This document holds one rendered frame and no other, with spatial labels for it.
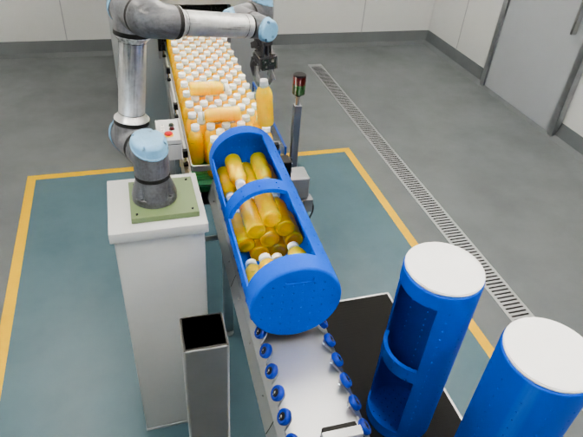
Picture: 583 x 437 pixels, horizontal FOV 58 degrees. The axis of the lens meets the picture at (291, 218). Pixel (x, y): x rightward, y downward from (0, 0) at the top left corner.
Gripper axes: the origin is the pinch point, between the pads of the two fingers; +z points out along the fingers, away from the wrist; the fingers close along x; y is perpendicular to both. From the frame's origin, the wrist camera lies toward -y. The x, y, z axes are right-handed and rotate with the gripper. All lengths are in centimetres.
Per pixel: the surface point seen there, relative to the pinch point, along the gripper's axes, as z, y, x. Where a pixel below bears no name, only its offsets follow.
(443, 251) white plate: 34, 80, 40
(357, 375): 122, 71, 20
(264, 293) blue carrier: 14, 90, -30
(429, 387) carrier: 80, 105, 29
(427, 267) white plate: 32, 85, 30
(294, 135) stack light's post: 52, -30, 25
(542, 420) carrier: 42, 141, 37
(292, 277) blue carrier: 9, 91, -22
